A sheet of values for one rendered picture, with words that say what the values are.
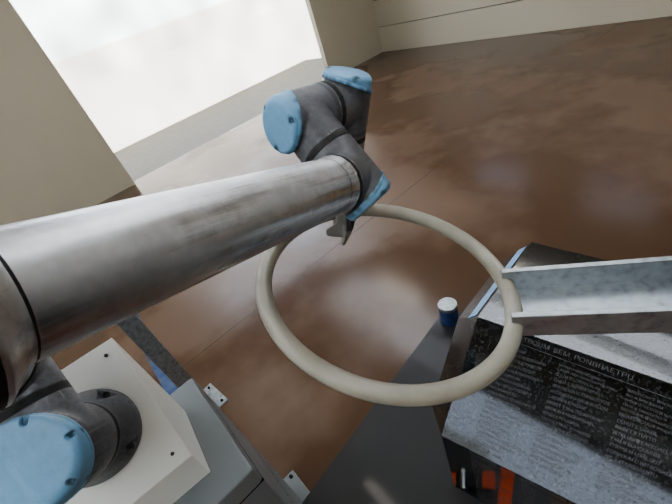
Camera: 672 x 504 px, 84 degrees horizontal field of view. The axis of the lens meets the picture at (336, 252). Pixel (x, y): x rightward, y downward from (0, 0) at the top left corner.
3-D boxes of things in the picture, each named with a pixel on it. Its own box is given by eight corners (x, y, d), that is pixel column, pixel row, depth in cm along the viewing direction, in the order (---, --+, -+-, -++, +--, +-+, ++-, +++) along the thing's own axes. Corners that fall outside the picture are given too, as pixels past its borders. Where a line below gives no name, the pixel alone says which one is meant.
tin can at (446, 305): (446, 329, 202) (443, 313, 194) (437, 317, 210) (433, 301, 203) (463, 321, 203) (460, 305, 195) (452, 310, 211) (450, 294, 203)
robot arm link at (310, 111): (313, 139, 54) (364, 118, 62) (264, 80, 55) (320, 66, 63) (291, 177, 62) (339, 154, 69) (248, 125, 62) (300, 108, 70)
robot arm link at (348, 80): (308, 67, 64) (344, 58, 70) (306, 136, 72) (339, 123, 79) (350, 81, 60) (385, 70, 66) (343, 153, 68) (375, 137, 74)
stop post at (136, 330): (211, 383, 223) (90, 242, 161) (228, 400, 210) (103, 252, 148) (183, 410, 214) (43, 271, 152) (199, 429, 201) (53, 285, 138)
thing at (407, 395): (498, 232, 87) (503, 221, 85) (549, 445, 51) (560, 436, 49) (296, 196, 92) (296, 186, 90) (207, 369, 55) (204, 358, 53)
